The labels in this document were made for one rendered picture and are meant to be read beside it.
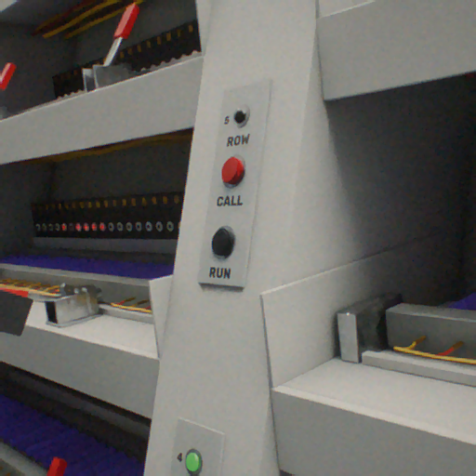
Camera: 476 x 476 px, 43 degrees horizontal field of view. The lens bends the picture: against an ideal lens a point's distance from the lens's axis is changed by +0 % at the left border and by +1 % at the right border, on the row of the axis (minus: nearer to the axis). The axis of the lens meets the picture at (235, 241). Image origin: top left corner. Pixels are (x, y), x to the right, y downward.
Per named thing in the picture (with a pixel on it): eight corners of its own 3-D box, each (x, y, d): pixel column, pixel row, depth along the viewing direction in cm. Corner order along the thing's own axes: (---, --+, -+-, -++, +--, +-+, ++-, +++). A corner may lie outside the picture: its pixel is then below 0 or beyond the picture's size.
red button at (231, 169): (236, 181, 34) (240, 155, 35) (218, 183, 36) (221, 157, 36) (248, 186, 35) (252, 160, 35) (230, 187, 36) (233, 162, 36)
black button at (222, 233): (226, 255, 34) (230, 228, 34) (208, 254, 35) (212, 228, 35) (239, 257, 35) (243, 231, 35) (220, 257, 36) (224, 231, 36)
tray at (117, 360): (169, 427, 38) (150, 281, 37) (-102, 322, 82) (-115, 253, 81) (351, 337, 52) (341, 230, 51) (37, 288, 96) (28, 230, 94)
